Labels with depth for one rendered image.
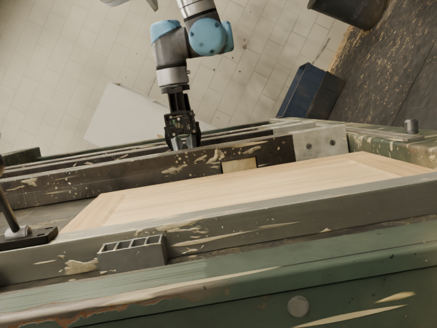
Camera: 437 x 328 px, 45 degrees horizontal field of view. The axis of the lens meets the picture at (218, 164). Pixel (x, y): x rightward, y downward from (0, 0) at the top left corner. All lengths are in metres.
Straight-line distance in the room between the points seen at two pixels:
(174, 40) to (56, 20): 5.26
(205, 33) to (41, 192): 0.51
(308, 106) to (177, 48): 4.08
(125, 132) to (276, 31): 2.35
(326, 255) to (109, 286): 0.16
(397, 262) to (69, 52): 6.13
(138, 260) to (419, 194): 0.33
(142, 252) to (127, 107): 4.32
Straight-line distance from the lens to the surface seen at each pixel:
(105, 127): 4.91
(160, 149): 1.49
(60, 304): 0.38
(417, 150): 0.89
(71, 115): 6.41
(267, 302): 0.37
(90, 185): 1.22
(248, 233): 0.61
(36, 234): 0.65
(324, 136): 1.23
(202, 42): 1.10
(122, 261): 0.58
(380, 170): 0.89
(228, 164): 1.20
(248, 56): 6.24
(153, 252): 0.57
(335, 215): 0.62
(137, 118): 4.86
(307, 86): 5.28
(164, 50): 1.25
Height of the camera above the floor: 1.26
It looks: 5 degrees down
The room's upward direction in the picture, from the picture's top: 65 degrees counter-clockwise
